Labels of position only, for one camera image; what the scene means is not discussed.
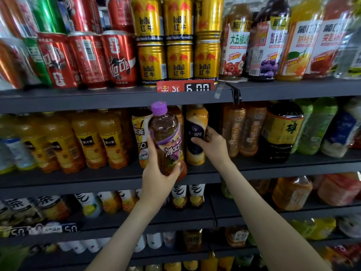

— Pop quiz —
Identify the person's right hand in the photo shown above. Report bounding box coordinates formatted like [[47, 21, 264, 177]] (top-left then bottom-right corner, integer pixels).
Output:
[[192, 126, 234, 171]]

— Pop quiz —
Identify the person's left hand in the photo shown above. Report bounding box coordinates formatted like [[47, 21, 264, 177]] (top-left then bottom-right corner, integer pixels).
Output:
[[140, 135, 182, 210]]

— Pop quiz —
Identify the amber tea bottle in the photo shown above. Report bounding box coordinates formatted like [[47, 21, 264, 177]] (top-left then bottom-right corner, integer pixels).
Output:
[[221, 101, 248, 159], [240, 101, 268, 157], [169, 105, 185, 146]]

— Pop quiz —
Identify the dark label tea bottle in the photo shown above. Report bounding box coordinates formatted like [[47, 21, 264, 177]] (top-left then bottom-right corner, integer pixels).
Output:
[[185, 104, 210, 166]]

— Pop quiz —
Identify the purple label fruit drink bottle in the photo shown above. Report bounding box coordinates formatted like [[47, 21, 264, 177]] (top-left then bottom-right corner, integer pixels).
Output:
[[148, 101, 187, 180]]

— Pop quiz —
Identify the dark bottle yellow label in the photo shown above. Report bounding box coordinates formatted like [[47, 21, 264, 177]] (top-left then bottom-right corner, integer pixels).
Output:
[[258, 100, 306, 165]]

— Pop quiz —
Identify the row of small white bottles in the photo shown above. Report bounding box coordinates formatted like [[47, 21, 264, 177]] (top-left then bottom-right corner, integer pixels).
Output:
[[56, 231, 179, 255]]

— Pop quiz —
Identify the orange squat drink bottle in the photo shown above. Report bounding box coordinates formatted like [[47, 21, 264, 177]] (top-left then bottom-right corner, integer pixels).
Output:
[[272, 176, 314, 212]]

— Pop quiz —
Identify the green drink bottle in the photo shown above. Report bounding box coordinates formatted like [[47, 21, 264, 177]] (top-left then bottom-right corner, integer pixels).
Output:
[[298, 97, 340, 156], [290, 99, 314, 155]]

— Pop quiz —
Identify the dark grey metal shelf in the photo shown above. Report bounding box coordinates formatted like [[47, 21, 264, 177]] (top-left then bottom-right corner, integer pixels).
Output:
[[0, 76, 361, 271]]

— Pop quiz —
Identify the brown tea bottle red label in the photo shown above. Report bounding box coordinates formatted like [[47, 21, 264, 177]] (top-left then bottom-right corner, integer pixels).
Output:
[[219, 0, 254, 82]]

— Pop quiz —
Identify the white label tea bottle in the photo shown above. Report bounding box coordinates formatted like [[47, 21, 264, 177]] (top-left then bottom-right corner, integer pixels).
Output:
[[35, 194, 72, 222], [0, 197, 41, 227]]

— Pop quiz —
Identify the stack of gold Red Bull cans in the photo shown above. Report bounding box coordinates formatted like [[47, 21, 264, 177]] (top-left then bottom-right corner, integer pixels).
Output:
[[130, 0, 224, 87]]

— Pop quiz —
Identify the white blue drink bottle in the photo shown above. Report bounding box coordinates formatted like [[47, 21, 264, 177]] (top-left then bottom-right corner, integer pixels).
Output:
[[321, 97, 361, 159]]

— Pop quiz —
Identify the pink squat drink bottle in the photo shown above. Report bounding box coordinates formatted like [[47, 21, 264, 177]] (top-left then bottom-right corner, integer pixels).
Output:
[[317, 172, 361, 207]]

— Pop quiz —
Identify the orange juice bottle white cap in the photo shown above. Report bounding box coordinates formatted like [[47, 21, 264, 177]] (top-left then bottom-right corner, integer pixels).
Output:
[[276, 0, 326, 82]]

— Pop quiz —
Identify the group of red soda cans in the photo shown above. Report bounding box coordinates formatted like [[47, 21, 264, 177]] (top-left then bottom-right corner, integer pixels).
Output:
[[36, 0, 140, 90]]

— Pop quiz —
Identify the yellow juice bottle blue label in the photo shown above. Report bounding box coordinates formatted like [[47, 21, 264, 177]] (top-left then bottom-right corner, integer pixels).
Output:
[[0, 114, 38, 172]]

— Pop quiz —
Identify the red fruit juice bottle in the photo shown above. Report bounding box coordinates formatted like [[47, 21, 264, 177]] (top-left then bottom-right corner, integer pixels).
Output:
[[305, 0, 354, 80]]

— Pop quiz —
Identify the green cap dark label bottle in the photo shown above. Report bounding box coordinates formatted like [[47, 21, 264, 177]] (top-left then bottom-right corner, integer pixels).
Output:
[[333, 0, 361, 80]]

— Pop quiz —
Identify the person's right forearm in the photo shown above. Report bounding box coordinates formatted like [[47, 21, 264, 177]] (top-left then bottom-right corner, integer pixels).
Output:
[[216, 160, 314, 271]]

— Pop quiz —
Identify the person's left forearm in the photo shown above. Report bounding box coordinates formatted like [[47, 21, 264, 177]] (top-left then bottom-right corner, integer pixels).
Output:
[[87, 201, 165, 271]]

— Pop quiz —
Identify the red price tag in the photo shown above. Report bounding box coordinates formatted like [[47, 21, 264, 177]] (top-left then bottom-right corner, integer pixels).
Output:
[[156, 79, 217, 93]]

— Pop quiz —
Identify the row of shelf price tags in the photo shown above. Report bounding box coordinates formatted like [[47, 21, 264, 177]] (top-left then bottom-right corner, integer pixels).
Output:
[[0, 222, 81, 238]]

